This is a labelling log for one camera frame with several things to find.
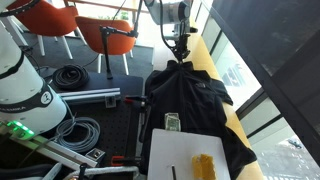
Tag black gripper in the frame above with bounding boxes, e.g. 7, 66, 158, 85
172, 32, 192, 64

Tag black zip jumper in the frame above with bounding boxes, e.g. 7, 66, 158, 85
138, 59, 259, 180

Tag orange black bar clamp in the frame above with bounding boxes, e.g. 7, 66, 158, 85
110, 154, 143, 169
123, 94, 149, 114

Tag orange chair white legs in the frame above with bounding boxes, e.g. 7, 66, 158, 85
74, 16, 138, 76
4, 0, 89, 61

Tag white foam board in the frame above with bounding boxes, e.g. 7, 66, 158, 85
146, 127, 232, 180

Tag wooden table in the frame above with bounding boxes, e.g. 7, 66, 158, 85
62, 0, 140, 13

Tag black perforated breadboard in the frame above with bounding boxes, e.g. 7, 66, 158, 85
39, 71, 145, 180

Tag yellow sponge in plastic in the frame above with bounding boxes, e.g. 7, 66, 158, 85
191, 153, 218, 180

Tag black pen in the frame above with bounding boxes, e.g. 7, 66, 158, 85
170, 164, 178, 180

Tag dark car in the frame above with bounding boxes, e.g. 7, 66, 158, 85
287, 137, 303, 150

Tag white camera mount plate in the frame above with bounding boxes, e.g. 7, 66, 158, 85
171, 27, 184, 42

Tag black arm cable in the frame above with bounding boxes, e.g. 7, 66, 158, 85
158, 0, 183, 58

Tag metal corner bracket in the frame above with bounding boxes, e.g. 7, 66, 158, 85
104, 95, 118, 109
84, 147, 107, 165

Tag short aluminium extrusion rail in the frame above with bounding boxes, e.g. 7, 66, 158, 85
57, 87, 122, 105

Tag black cable coil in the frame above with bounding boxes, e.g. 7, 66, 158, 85
51, 63, 91, 91

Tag grey cable coil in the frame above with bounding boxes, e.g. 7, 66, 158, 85
52, 116, 102, 154

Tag black window frame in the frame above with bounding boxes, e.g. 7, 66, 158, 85
189, 0, 320, 158

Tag white braided cable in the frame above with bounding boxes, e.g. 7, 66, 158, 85
62, 165, 140, 180

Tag black strap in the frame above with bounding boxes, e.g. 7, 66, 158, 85
76, 162, 89, 180

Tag long aluminium extrusion rail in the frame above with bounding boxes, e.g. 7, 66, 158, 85
9, 132, 100, 170

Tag thick black hose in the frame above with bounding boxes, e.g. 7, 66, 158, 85
0, 162, 56, 180

